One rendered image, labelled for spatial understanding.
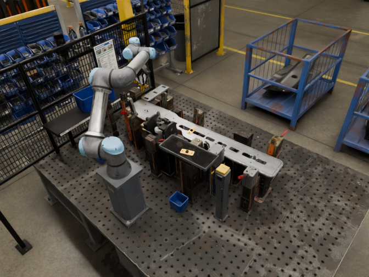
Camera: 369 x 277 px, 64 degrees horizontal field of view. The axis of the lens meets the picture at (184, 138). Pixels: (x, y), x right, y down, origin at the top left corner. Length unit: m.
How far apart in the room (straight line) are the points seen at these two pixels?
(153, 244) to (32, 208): 1.79
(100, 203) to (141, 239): 0.45
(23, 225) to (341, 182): 2.85
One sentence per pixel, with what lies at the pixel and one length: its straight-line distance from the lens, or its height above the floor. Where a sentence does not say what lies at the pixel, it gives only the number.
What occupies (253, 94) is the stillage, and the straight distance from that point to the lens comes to 4.33.
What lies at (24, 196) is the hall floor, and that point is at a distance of 3.65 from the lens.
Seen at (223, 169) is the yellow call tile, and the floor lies 1.16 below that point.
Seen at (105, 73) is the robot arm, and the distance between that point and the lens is 1.82.
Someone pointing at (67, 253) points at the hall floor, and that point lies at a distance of 3.00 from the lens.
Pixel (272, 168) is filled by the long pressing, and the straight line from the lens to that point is 2.01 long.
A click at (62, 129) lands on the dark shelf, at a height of 1.03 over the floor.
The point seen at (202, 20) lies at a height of 0.77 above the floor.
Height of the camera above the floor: 2.40
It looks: 40 degrees down
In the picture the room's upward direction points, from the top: 4 degrees counter-clockwise
